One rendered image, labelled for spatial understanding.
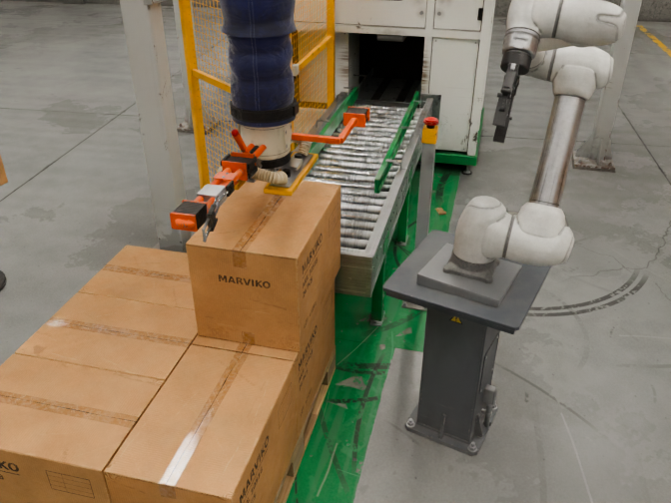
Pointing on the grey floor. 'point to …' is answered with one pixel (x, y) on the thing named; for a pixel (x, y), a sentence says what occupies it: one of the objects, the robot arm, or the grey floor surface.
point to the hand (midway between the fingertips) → (499, 130)
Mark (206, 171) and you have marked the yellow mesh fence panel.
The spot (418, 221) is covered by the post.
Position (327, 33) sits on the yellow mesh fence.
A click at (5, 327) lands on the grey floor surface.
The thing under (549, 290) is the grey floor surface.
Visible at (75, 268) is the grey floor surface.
